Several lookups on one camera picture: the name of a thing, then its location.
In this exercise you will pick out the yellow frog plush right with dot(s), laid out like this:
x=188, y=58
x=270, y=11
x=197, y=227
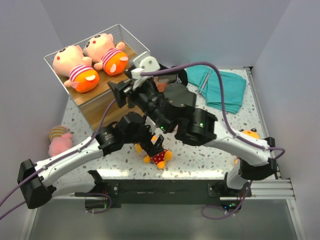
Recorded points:
x=252, y=133

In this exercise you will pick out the teal folded cloth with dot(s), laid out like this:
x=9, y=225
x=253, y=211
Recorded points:
x=207, y=81

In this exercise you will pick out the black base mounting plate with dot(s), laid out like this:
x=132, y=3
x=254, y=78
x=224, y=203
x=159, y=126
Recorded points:
x=115, y=193

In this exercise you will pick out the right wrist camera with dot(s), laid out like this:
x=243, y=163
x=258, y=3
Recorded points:
x=143, y=63

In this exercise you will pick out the black printed garment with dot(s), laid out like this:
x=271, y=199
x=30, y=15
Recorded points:
x=179, y=77

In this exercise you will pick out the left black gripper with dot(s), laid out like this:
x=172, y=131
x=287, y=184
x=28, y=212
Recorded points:
x=152, y=149

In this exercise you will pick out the yellow frog plush centre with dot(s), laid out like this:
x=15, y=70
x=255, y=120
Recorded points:
x=160, y=159

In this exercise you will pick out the large black-haired boy plush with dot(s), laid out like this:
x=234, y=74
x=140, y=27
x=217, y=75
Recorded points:
x=105, y=55

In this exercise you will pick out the pink frog plush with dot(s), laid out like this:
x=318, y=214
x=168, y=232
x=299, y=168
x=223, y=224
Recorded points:
x=60, y=140

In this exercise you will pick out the white wire wooden shelf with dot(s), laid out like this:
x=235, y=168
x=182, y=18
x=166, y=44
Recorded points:
x=88, y=101

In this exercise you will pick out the yellow frog plush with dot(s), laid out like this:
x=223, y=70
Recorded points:
x=252, y=133
x=160, y=159

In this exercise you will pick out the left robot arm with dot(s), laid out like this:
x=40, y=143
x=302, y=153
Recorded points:
x=39, y=181

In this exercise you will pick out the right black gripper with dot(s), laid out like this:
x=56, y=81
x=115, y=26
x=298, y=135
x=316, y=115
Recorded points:
x=122, y=90

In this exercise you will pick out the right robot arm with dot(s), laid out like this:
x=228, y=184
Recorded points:
x=174, y=110

